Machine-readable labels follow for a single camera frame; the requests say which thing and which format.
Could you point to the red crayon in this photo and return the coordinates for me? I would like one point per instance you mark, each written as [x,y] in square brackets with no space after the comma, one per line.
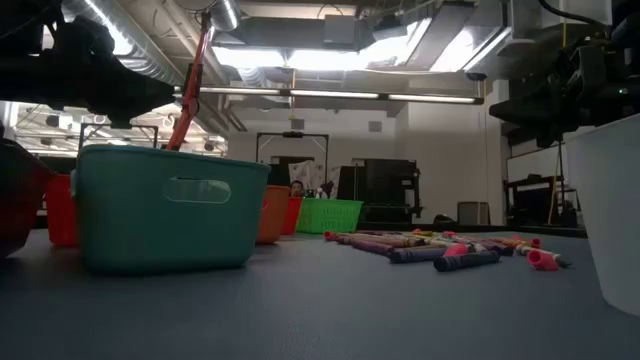
[330,236]

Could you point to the grey wall vent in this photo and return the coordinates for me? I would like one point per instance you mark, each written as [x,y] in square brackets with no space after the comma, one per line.
[297,124]
[375,126]

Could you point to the white crayon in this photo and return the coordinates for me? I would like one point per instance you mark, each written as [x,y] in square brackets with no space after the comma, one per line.
[522,248]
[475,246]

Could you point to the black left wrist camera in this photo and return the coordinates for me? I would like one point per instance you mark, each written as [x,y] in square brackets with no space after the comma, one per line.
[85,37]

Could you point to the purple crayon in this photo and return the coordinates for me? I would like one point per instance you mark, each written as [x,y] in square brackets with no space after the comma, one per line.
[372,247]

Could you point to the brown crayon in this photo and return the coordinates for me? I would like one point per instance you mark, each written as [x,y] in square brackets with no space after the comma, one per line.
[380,240]

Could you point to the green plastic basket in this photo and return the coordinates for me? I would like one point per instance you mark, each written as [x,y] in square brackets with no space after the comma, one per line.
[330,217]

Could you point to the black equipment cabinet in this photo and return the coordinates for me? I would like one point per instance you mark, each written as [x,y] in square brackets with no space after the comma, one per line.
[385,190]

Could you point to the yellow crayon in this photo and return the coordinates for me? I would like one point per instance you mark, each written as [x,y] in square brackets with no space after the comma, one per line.
[425,233]

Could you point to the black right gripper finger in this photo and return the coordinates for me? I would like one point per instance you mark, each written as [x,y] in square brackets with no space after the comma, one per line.
[525,115]

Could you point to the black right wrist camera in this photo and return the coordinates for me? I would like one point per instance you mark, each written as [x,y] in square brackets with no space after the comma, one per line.
[590,60]

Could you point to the whiteboard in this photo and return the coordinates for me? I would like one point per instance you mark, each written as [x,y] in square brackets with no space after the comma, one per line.
[535,165]

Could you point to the silver spiral ceiling duct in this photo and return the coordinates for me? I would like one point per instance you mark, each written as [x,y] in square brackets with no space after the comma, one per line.
[145,50]

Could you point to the grey ceiling air unit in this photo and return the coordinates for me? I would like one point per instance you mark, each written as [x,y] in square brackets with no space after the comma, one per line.
[345,32]

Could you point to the person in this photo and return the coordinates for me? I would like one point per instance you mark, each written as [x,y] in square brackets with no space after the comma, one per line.
[297,188]

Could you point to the orange crayon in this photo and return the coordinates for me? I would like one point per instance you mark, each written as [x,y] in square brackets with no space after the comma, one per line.
[510,241]

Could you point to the teal plastic bin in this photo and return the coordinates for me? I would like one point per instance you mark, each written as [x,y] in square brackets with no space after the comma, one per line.
[150,235]

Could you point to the grey waste bin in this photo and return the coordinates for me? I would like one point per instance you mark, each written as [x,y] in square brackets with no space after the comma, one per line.
[473,213]

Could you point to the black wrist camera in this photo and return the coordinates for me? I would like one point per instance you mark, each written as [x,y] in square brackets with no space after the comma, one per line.
[590,60]
[85,37]

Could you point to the long ceiling light fixture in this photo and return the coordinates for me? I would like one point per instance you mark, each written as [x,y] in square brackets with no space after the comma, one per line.
[330,94]

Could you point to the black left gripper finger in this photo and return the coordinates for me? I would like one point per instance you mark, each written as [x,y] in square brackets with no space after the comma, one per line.
[150,100]

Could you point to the white printed sheet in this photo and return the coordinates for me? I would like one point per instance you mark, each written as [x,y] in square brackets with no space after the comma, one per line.
[312,175]

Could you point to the clear plastic bin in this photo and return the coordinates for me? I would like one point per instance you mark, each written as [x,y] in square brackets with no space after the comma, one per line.
[615,210]

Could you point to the orange plastic bin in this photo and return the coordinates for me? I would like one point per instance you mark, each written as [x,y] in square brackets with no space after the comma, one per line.
[274,215]

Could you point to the red plastic basket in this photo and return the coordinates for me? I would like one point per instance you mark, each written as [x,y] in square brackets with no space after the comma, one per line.
[60,215]
[292,215]

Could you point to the black equipment cart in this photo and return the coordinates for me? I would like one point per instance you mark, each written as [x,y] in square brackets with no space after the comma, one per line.
[530,200]

